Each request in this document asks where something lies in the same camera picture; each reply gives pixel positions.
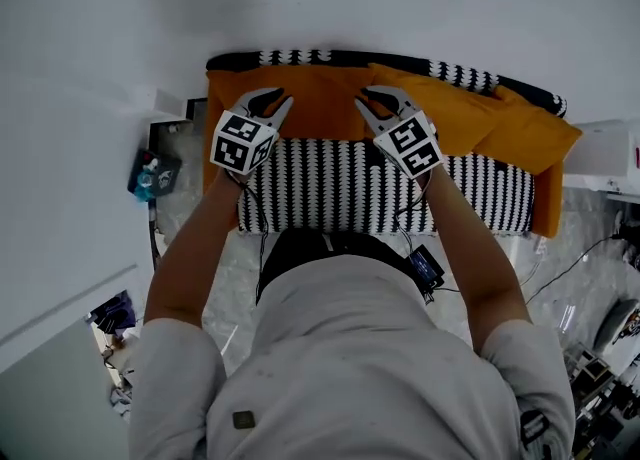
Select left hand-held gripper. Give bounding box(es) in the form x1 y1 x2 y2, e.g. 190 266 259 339
209 87 295 178

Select white water dispenser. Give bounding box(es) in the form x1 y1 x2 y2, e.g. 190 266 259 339
560 120 640 197

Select orange cushion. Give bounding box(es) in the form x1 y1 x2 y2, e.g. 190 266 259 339
367 62 504 158
472 85 585 175
206 65 377 142

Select person's right forearm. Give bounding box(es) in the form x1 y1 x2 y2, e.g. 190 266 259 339
417 165 534 354

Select black controller box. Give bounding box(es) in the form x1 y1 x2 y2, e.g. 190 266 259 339
407 244 446 295

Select purple bag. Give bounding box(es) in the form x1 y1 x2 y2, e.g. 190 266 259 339
92 290 138 337

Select grey round chair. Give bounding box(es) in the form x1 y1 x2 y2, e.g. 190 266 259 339
593 298 640 353

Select person's white shirt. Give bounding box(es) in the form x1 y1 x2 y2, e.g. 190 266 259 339
127 253 577 460

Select wooden shelf unit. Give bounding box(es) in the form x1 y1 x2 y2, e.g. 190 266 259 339
567 342 640 454

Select black white patterned sofa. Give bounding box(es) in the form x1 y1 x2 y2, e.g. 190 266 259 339
202 49 569 239

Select long black cable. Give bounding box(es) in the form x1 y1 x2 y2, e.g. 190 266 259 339
524 233 626 305

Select person's black trousers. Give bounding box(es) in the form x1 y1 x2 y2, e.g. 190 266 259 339
255 227 431 304

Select black white strap buckle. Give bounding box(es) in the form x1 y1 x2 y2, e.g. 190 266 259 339
519 408 554 454

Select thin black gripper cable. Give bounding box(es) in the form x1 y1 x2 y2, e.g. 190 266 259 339
227 170 271 307
394 170 436 249

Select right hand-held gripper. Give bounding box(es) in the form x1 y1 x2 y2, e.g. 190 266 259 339
353 85 445 181

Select person's left forearm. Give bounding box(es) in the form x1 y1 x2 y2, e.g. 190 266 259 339
143 167 251 329

